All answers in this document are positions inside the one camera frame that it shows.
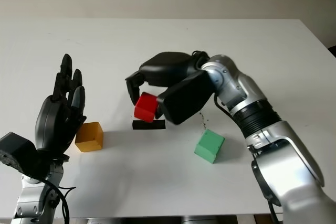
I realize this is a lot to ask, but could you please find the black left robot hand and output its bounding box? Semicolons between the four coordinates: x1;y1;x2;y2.
34;53;87;161

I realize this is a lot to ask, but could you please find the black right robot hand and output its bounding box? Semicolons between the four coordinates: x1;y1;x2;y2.
124;51;201;106

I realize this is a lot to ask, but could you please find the yellow wooden block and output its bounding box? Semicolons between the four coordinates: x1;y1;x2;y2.
75;121;103;153

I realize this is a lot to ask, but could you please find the red wooden block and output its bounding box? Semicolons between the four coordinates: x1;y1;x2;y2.
134;92;159;123

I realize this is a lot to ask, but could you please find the green wooden block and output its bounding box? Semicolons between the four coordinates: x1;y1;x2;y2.
194;129;226;164

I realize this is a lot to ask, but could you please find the black tape strip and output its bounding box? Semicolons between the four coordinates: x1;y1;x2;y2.
132;120;166;131

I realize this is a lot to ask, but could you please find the grey robot torso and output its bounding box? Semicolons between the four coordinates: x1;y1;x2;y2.
86;215;238;224

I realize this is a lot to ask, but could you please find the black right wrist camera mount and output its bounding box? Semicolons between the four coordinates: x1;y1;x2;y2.
156;69;215;126

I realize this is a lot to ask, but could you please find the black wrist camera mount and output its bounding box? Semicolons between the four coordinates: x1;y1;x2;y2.
0;132;44;180
156;69;215;126

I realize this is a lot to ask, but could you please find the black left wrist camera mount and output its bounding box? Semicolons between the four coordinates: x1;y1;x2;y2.
0;132;44;180

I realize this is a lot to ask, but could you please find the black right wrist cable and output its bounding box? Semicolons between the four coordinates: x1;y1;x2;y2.
193;49;283;224

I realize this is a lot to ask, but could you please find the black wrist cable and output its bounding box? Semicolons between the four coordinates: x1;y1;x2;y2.
39;176;77;224
193;49;283;224

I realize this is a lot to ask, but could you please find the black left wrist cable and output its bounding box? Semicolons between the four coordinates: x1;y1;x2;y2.
39;176;77;224

